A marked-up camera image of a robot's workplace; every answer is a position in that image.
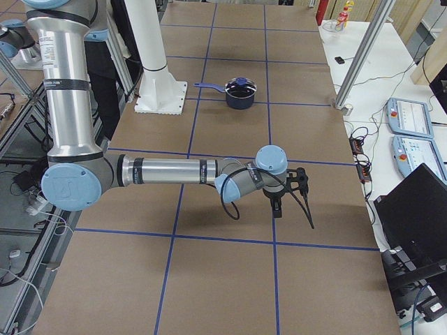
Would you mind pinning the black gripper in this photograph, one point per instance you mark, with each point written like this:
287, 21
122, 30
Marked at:
274, 199

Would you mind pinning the dark blue saucepan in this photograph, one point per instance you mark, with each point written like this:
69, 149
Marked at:
237, 97

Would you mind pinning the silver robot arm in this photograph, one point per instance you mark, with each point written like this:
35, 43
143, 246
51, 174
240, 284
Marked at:
15, 37
79, 172

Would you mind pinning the black orange power strip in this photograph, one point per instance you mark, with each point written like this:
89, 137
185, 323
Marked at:
362, 161

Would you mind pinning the black laptop computer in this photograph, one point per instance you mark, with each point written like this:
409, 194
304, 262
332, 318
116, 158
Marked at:
415, 212

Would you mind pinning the lower teach pendant tablet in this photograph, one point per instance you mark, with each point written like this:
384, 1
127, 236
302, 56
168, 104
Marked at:
409, 152

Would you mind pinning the teach pendant tablet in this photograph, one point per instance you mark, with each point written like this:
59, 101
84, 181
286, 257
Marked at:
408, 117
409, 152

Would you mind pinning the upper teach pendant tablet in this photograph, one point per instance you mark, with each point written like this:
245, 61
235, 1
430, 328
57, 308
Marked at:
408, 117

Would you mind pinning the plastic drink bottle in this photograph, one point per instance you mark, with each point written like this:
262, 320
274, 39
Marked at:
343, 17

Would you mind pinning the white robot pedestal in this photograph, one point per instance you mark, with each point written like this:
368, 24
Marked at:
159, 92

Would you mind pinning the aluminium frame post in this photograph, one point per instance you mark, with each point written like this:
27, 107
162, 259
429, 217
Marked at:
363, 51

